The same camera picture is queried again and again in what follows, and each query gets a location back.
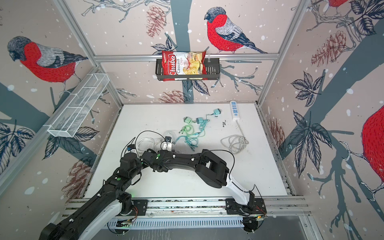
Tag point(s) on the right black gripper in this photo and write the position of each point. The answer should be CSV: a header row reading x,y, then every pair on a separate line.
x,y
159,155

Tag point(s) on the light green charger adapter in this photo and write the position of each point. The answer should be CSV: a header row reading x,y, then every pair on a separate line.
x,y
188,120

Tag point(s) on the white power strip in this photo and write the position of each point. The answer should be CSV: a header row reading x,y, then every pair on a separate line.
x,y
235,110

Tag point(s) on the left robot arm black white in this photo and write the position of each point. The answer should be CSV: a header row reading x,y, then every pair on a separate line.
x,y
110,201

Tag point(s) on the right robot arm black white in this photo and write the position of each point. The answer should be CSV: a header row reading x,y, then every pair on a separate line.
x,y
208,166

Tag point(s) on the teal charger adapter far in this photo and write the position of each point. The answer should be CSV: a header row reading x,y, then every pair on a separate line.
x,y
217,112

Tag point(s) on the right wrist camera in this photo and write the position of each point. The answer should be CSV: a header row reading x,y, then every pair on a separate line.
x,y
167,144

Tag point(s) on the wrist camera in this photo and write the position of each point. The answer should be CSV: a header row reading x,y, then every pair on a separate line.
x,y
131,147
167,144

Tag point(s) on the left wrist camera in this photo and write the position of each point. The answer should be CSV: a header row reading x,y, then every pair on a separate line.
x,y
131,147

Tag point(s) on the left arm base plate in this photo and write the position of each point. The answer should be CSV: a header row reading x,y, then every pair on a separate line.
x,y
134,207

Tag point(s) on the white wire mesh shelf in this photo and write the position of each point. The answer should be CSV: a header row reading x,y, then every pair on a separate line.
x,y
71,118

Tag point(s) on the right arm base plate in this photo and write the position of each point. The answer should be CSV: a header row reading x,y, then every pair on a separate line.
x,y
255,207

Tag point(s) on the black wall basket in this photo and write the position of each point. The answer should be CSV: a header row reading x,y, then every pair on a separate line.
x,y
209,70

